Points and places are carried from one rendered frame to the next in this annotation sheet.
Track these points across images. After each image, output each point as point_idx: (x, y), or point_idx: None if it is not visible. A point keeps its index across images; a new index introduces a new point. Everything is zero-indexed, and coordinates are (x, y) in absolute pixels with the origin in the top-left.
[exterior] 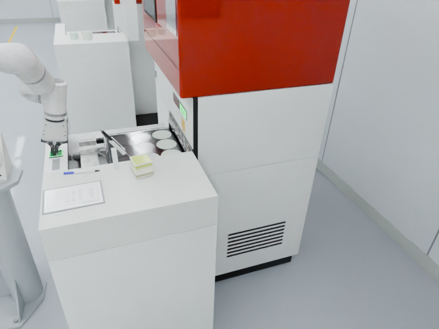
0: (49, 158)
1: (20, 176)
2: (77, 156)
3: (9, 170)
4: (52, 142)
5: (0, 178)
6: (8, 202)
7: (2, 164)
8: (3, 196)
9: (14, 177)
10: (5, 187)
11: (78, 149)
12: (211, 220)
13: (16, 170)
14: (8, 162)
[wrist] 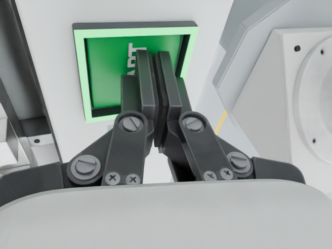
0: (193, 21)
1: (228, 57)
2: (43, 128)
3: (249, 82)
4: (175, 167)
5: (295, 38)
6: (235, 5)
7: (292, 86)
8: (257, 10)
9: (247, 51)
10: (290, 0)
11: (52, 160)
12: None
13: (231, 82)
14: (249, 109)
